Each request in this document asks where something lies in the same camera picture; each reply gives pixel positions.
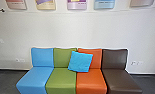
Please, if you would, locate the green sofa seat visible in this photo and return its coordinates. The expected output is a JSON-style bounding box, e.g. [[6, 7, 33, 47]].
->
[[45, 47, 78, 94]]

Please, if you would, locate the wall poster light blue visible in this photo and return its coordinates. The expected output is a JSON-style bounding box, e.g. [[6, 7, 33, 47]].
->
[[93, 0, 116, 10]]

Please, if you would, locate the orange sofa seat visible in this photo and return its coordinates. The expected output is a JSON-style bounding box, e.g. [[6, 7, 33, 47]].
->
[[75, 48, 108, 94]]

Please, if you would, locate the wall poster pink beige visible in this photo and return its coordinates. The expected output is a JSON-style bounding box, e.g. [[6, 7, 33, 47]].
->
[[129, 0, 155, 8]]

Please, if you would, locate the blue sofa seat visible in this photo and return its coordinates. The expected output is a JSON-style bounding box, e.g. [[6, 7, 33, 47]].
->
[[15, 47, 55, 94]]

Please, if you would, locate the brown sofa seat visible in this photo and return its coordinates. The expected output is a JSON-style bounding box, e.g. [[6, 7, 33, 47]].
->
[[101, 48, 143, 94]]

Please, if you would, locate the white wall outlet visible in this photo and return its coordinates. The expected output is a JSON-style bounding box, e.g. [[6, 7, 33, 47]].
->
[[131, 60, 144, 66], [15, 58, 27, 63]]

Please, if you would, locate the cyan square cushion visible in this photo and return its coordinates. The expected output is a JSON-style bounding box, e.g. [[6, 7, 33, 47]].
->
[[67, 50, 94, 74]]

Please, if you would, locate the wall poster yellow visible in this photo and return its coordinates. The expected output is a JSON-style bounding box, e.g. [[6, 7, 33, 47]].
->
[[34, 0, 57, 10]]

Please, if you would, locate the wall poster purple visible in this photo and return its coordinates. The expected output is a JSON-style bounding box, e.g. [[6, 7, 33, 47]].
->
[[66, 0, 88, 10]]

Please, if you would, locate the wall poster red and blue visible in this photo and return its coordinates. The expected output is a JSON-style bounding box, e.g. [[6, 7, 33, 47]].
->
[[5, 0, 28, 10]]

